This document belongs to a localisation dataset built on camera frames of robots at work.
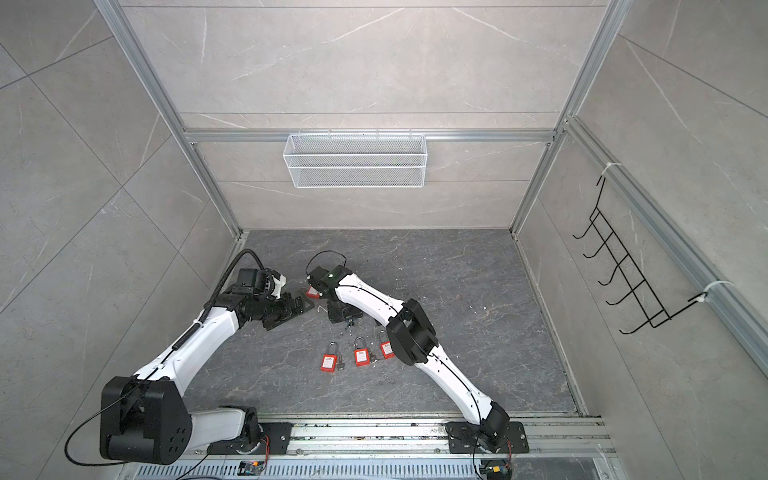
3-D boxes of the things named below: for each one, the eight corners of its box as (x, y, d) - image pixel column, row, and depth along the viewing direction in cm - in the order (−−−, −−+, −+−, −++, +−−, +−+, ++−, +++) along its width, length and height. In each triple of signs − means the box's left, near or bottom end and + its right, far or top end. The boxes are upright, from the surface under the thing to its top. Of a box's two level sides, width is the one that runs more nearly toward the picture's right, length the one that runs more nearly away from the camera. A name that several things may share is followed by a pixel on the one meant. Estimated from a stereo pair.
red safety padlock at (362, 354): (353, 366, 87) (352, 363, 86) (355, 338, 93) (354, 335, 91) (370, 366, 87) (369, 363, 86) (371, 338, 93) (371, 335, 91)
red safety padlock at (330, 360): (320, 372, 86) (318, 369, 85) (324, 344, 92) (323, 341, 90) (337, 372, 86) (336, 370, 85) (340, 344, 92) (339, 341, 90)
